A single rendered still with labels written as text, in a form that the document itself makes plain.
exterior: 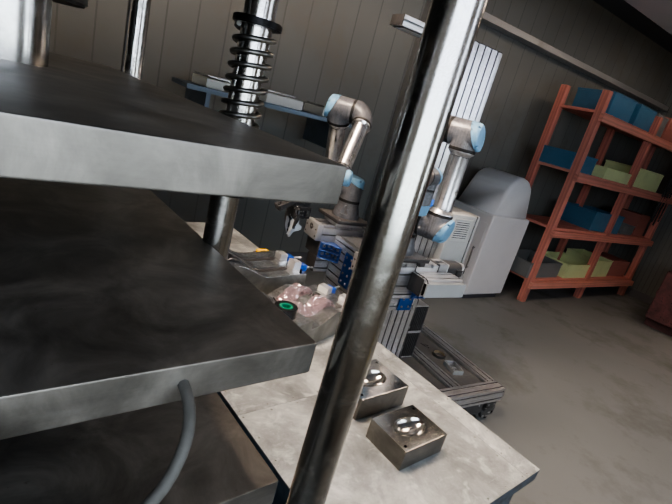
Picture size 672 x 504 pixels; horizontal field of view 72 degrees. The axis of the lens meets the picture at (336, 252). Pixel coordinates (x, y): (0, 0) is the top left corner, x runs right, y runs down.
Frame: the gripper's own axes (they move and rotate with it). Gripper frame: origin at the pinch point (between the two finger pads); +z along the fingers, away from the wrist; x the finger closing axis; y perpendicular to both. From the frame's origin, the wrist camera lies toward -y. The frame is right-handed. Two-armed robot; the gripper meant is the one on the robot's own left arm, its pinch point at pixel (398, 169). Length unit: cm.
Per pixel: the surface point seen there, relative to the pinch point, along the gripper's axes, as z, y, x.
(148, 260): 96, 17, -2
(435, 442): 34, 67, -39
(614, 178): -511, -7, -49
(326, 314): 8, 55, 15
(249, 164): 107, -3, -33
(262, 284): 4, 54, 49
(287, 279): -7, 53, 45
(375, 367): 19, 61, -12
